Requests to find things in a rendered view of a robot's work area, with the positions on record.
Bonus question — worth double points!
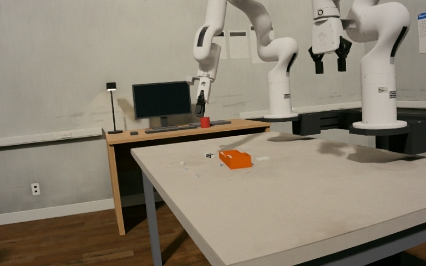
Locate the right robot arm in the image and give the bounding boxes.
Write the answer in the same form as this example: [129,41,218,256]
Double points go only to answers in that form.
[186,0,298,119]

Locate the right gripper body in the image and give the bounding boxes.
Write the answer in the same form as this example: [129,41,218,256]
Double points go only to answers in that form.
[197,77,214,104]

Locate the orange open-top bin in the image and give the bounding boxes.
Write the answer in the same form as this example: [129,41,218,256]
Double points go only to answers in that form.
[219,150,251,170]

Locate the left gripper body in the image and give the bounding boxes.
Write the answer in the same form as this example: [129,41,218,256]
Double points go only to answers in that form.
[312,18,345,54]

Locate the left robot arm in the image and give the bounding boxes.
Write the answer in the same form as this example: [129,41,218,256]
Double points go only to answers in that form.
[312,0,410,129]

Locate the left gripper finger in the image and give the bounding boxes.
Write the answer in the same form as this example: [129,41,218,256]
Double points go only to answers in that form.
[335,36,352,72]
[308,46,324,74]

